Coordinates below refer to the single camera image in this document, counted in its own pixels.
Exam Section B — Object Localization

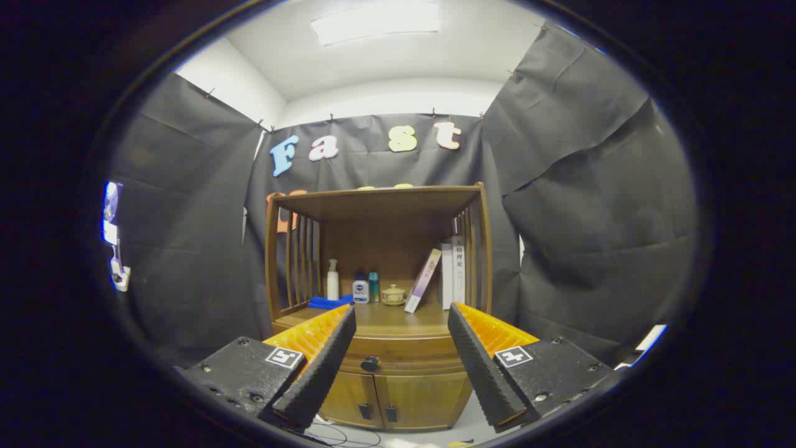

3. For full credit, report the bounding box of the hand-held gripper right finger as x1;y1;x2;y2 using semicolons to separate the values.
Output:
448;302;616;434

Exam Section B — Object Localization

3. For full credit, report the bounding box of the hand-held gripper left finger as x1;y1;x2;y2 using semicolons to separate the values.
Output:
180;304;357;430

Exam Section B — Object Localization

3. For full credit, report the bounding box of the wooden drawer with black knob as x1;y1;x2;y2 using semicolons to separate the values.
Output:
272;333;479;377

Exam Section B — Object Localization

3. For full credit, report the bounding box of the wooden countertop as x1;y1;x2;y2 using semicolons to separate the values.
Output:
274;302;466;338

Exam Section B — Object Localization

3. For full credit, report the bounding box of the wooden cabinet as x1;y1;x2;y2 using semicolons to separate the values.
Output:
264;182;493;432

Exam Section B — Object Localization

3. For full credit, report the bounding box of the blue cloth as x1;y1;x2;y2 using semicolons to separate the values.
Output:
307;295;355;310

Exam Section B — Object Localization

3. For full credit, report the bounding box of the plain white book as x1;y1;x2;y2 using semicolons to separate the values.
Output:
440;243;454;310

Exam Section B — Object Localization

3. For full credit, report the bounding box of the white book with black lettering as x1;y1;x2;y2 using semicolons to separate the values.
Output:
451;235;466;306

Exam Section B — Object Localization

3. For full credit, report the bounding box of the purple and white book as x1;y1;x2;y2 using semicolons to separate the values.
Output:
404;249;442;314

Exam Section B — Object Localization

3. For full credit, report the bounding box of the white panel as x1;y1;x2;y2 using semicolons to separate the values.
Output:
616;324;668;369

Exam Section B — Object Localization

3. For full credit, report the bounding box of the white and blue device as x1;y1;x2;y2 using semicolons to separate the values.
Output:
102;182;131;292

